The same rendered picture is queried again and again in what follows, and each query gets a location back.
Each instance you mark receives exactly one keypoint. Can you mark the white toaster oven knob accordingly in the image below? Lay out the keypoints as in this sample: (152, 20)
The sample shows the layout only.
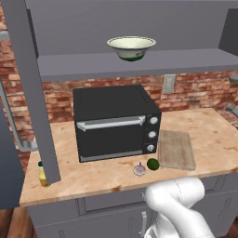
(154, 120)
(150, 148)
(152, 134)

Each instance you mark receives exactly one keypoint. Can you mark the grey drawer front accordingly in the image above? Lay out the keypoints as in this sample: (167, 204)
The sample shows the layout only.
(221, 182)
(111, 201)

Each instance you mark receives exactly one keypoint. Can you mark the grey wall cabinet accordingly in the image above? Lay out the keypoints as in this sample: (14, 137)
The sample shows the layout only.
(124, 18)

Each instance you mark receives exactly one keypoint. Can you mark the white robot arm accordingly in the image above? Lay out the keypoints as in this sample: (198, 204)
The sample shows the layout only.
(173, 198)

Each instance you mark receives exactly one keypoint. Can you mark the white bowl with green rim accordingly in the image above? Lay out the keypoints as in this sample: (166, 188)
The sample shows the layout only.
(131, 48)

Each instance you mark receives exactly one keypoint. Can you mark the green lime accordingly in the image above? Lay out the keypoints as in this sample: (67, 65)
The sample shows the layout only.
(153, 164)

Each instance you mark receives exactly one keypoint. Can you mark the grey open cabinet door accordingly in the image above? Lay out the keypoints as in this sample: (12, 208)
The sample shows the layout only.
(230, 31)
(31, 86)

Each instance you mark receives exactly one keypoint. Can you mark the garlic bulb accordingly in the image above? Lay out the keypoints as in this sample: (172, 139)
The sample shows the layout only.
(139, 169)

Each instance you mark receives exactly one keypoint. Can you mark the wooden cutting board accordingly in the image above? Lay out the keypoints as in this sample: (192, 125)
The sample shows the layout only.
(175, 149)

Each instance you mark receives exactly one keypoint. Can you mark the grey base cabinet door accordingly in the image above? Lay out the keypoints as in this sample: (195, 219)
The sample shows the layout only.
(93, 224)
(221, 214)

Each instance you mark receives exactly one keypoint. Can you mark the black toaster oven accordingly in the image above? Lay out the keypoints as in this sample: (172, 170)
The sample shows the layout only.
(108, 105)

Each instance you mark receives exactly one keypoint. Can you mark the grey wall outlet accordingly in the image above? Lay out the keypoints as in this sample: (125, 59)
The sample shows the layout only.
(169, 83)

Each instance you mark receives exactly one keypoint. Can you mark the dark grey panel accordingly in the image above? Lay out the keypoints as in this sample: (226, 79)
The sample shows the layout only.
(9, 173)

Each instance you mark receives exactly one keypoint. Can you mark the yellow condiment bottle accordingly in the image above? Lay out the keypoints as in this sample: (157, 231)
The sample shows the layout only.
(42, 176)

